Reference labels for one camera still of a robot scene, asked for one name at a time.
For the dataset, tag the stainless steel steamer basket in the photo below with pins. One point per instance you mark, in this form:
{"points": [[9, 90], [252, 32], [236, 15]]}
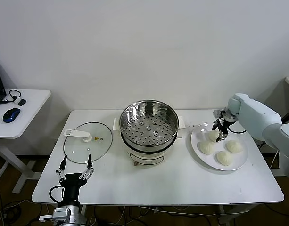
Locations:
{"points": [[147, 110]]}

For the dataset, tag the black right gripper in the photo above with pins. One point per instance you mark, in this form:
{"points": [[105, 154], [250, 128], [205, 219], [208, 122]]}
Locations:
{"points": [[224, 123]]}

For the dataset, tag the white table leg frame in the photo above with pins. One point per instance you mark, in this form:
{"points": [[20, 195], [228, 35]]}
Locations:
{"points": [[222, 213]]}

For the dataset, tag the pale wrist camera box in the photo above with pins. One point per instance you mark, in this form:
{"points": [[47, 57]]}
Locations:
{"points": [[217, 113], [47, 218]]}

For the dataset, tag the white steamed baozi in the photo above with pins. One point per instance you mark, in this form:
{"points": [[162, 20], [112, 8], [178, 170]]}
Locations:
{"points": [[223, 157], [206, 147], [234, 146], [213, 137]]}

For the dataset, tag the pale right robot arm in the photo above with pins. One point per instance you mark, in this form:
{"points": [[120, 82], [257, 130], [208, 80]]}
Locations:
{"points": [[257, 113]]}

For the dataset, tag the small black dongle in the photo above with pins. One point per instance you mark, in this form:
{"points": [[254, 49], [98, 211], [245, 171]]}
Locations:
{"points": [[22, 102]]}

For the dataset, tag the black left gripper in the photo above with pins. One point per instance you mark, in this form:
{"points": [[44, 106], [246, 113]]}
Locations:
{"points": [[71, 181]]}

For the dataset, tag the blue computer mouse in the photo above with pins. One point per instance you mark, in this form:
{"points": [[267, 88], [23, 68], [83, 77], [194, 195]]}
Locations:
{"points": [[11, 115]]}

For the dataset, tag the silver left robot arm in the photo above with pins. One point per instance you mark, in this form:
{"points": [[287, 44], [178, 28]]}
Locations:
{"points": [[68, 215]]}

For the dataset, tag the white desk foot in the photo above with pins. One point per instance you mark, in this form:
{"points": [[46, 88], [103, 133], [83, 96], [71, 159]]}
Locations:
{"points": [[277, 172]]}

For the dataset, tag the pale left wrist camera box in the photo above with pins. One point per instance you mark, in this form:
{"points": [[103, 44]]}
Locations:
{"points": [[47, 218]]}

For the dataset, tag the round glass pot lid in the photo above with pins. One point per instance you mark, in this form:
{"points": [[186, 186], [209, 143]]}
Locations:
{"points": [[97, 146]]}

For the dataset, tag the white side table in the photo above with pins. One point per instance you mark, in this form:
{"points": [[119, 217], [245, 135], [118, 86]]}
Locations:
{"points": [[33, 113]]}

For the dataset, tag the large white plate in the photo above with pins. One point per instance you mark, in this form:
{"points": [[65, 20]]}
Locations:
{"points": [[200, 160]]}

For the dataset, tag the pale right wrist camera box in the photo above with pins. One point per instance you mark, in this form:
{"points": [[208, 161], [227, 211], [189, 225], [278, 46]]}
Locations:
{"points": [[217, 113]]}

